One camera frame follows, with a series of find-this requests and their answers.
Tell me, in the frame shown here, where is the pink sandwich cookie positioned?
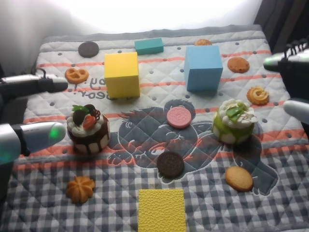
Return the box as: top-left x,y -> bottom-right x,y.
167,107 -> 193,129

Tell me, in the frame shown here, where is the dark brown sandwich cookie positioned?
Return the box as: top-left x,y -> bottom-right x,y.
156,151 -> 185,179

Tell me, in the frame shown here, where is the yellow cube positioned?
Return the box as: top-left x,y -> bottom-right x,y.
104,52 -> 141,99

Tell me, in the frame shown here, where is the blue cube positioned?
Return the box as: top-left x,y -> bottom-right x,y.
183,45 -> 224,92

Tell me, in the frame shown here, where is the orange flower shaped cookie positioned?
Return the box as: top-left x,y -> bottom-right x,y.
66,176 -> 96,204

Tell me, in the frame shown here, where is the chocolate chip cookie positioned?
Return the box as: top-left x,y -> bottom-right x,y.
227,57 -> 250,73

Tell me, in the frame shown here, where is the chocolate cake with strawberry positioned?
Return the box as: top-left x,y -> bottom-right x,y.
66,104 -> 111,155

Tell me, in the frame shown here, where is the plain dark round cookie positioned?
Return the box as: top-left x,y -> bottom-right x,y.
78,41 -> 100,58

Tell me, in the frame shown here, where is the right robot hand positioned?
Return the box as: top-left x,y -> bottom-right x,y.
262,40 -> 309,128

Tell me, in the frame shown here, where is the green cream cake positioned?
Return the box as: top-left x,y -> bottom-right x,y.
211,98 -> 257,145

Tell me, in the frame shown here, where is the teal rectangular block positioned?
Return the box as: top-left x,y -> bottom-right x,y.
134,37 -> 164,55

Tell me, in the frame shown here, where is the round plain golden biscuit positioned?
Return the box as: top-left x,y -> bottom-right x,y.
225,166 -> 254,192

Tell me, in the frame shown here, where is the pretzel shaped cookie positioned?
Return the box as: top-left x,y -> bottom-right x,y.
65,67 -> 88,84

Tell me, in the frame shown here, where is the swirl butter cookie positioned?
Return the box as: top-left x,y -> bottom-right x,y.
246,86 -> 269,105

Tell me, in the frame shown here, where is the grey quilt with bear print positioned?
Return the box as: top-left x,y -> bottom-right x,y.
0,24 -> 309,232

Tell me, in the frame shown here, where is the yellow textured square pad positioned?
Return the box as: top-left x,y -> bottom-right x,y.
138,188 -> 187,232

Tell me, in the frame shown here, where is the dark curtain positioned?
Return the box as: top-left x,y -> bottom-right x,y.
253,0 -> 309,53

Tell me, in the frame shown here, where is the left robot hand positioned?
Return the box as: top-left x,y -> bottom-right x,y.
0,73 -> 69,170

